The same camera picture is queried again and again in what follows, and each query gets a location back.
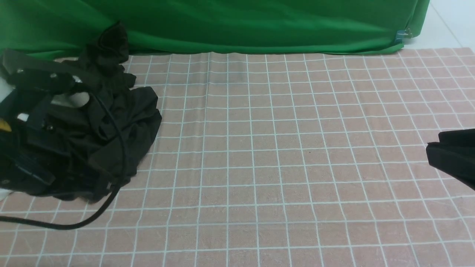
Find green backdrop cloth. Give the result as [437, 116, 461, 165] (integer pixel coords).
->
[1, 0, 429, 59]

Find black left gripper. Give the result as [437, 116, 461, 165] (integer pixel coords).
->
[1, 90, 112, 197]

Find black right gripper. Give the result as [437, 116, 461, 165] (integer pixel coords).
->
[426, 129, 475, 190]

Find blue binder clip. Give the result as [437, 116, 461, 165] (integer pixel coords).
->
[394, 28, 413, 44]

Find dark gray long-sleeve shirt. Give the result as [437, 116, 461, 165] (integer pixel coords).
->
[47, 22, 162, 202]

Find black left camera cable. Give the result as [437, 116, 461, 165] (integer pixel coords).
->
[0, 93, 129, 230]

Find pink checkered tablecloth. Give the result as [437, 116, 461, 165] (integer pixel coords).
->
[1, 48, 475, 267]

